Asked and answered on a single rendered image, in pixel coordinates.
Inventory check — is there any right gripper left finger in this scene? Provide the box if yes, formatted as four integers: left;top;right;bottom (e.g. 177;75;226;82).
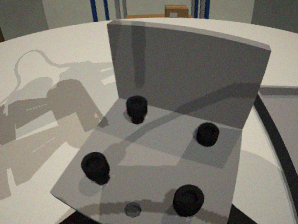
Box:
59;211;100;224

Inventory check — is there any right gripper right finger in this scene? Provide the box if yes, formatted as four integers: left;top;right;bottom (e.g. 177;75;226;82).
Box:
227;204;257;224

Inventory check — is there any grey rectangular tray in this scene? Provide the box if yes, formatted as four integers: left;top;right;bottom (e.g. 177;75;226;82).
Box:
254;85;298;217

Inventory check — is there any grey l-shaped bracket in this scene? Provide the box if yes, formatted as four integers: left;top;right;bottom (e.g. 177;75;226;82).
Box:
50;20;271;224

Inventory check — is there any black socket head screw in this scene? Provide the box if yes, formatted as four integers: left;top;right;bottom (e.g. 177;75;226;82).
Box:
81;152;110;185
173;185;204;217
196;122;219;147
126;96;147;125

